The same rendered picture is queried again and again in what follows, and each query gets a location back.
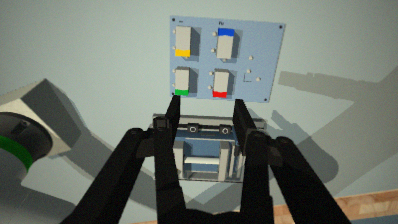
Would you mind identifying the beige block with yellow end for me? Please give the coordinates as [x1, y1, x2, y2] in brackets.
[175, 26, 192, 57]

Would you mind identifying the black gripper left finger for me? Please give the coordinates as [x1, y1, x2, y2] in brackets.
[59, 95, 189, 224]

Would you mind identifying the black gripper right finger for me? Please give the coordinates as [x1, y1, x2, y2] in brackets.
[232, 99, 352, 224]

